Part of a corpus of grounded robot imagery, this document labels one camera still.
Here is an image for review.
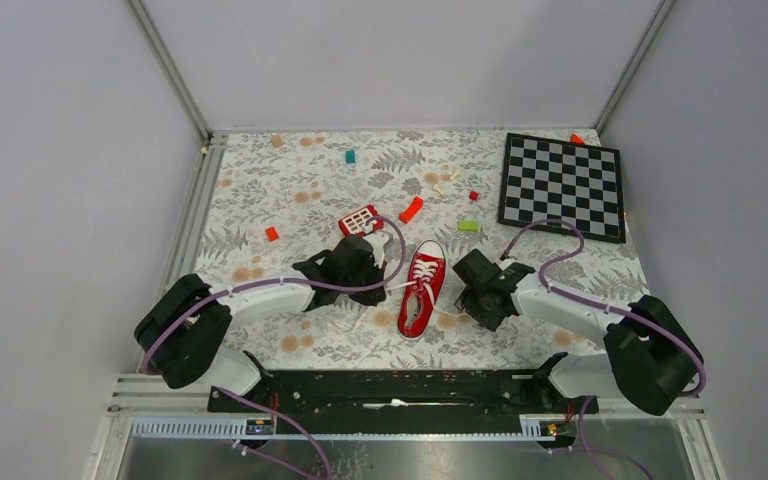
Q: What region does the red canvas sneaker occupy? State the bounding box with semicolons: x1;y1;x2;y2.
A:
397;240;447;339

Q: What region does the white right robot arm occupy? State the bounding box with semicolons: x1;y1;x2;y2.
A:
454;249;704;416

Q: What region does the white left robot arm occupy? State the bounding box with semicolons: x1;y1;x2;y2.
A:
134;231;392;411

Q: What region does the red white window brick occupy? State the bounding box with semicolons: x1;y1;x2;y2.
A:
337;204;384;237

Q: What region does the orange red curved block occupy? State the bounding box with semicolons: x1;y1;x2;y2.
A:
398;196;424;224

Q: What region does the green rectangular block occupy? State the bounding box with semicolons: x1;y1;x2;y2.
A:
457;220;481;232

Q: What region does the small orange cube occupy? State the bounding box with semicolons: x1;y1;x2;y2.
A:
265;227;280;242

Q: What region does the floral patterned table mat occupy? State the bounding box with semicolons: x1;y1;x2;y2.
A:
188;129;670;372

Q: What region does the black grey chessboard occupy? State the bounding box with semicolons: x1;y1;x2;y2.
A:
497;133;627;244

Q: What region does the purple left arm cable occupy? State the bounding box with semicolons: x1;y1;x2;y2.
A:
140;215;409;480

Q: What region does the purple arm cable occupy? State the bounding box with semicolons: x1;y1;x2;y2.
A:
499;218;710;480
140;215;409;480

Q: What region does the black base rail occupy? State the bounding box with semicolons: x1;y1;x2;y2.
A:
245;369;599;435

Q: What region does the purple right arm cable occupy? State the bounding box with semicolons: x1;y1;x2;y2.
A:
499;218;710;480

